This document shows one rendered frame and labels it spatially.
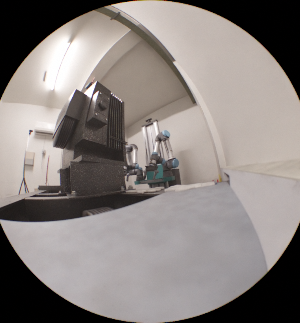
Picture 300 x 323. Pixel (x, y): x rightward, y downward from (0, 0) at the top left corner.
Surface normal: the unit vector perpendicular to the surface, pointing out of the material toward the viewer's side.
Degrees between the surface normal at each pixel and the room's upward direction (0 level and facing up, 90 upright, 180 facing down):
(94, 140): 90
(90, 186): 90
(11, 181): 90
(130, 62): 180
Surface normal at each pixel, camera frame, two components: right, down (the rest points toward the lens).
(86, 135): 0.90, -0.19
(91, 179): 0.77, -0.21
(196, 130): -0.62, -0.05
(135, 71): 0.13, 0.98
